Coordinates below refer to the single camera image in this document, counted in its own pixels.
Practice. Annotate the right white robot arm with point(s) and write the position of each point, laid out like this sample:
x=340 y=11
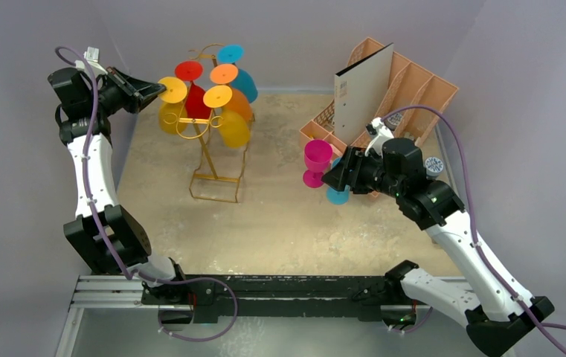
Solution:
x=497 y=311

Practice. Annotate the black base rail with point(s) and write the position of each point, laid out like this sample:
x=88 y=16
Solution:
x=366 y=298

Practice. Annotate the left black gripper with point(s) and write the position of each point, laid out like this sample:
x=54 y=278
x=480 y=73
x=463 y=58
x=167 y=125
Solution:
x=134 y=103

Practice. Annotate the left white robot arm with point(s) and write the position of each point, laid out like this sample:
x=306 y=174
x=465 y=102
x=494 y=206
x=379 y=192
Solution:
x=105 y=235

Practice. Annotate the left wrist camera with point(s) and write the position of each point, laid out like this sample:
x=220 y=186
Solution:
x=91 y=56

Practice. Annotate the grey tape roll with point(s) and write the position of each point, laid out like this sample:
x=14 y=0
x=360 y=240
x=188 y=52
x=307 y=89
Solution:
x=434 y=167

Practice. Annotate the gold wire glass rack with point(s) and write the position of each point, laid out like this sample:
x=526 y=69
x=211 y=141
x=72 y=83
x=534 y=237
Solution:
x=202 y=130

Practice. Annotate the white binder folder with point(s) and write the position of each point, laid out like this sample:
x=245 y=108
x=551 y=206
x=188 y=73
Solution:
x=360 y=88

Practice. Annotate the blue wine glass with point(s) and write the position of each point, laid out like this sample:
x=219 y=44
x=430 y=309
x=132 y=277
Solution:
x=338 y=197
x=232 y=54

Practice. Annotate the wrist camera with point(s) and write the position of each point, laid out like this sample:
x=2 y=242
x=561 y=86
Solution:
x=379 y=133
x=91 y=56

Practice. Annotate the patterned tin in organizer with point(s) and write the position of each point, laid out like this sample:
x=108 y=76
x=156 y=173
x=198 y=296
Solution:
x=394 y=120

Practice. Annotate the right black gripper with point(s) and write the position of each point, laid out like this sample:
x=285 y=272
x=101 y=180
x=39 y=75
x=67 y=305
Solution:
x=353 y=170

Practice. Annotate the yellow wine glass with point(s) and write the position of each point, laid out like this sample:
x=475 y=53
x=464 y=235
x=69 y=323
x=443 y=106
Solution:
x=172 y=105
x=233 y=129

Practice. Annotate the red wine glass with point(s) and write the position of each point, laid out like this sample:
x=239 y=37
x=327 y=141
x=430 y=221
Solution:
x=189 y=71

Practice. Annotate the orange wine glass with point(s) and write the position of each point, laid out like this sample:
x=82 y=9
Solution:
x=225 y=94

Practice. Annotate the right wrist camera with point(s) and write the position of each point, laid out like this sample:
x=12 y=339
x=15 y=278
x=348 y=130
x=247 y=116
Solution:
x=379 y=133

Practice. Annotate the pink wine glass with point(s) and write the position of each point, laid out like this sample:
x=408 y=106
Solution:
x=317 y=156

